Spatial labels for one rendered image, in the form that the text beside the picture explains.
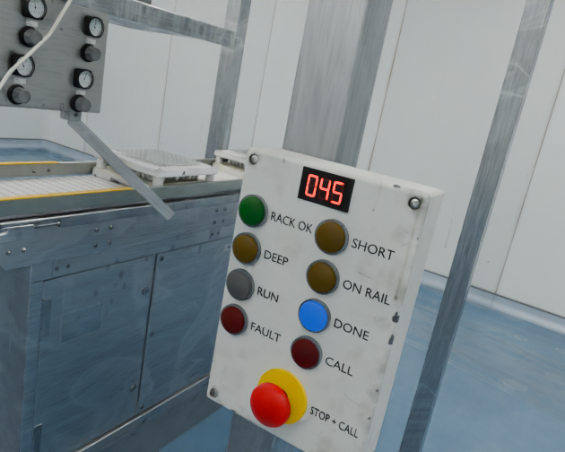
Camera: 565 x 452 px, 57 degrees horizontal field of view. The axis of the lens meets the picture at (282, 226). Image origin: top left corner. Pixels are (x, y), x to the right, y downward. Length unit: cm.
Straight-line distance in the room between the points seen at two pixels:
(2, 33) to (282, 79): 385
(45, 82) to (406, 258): 79
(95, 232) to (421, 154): 321
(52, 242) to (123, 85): 495
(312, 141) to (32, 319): 91
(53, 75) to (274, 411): 76
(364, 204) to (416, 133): 374
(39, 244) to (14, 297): 18
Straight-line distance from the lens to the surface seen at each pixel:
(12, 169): 141
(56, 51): 106
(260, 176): 47
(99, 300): 140
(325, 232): 43
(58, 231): 118
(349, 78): 49
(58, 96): 107
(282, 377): 49
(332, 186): 43
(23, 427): 143
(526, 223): 400
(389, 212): 41
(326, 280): 44
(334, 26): 51
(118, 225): 128
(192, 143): 532
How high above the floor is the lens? 123
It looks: 15 degrees down
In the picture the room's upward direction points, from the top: 11 degrees clockwise
